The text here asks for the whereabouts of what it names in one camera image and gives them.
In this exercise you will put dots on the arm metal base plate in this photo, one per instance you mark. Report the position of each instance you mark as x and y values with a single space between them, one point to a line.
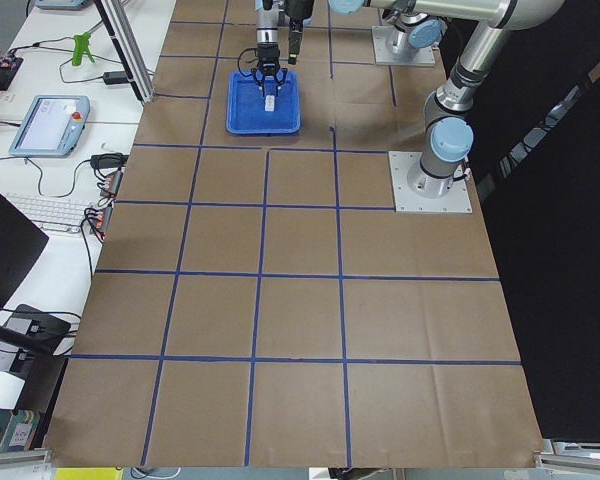
416 192
412 47

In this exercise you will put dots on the black monitor stand base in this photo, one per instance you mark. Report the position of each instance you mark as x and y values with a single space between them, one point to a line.
33 330

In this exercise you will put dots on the robot teach pendant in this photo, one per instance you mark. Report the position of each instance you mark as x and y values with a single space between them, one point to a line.
52 126

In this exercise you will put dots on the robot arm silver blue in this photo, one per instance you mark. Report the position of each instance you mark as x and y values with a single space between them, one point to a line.
448 136
270 17

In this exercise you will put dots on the green handled reach grabber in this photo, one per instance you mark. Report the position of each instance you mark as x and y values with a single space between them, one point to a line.
81 49

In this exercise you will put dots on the black power adapter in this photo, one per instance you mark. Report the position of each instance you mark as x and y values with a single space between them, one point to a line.
108 160
114 77

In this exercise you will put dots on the aluminium frame post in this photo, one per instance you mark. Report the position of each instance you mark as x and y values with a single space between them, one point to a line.
118 27

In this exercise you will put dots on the blue plastic tray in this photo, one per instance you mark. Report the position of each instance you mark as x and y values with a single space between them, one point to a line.
245 110

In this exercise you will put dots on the white computer keyboard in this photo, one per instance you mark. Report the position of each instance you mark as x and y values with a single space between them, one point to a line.
53 216

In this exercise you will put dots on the black monitor screen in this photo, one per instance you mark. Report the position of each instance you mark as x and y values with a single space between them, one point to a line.
21 244

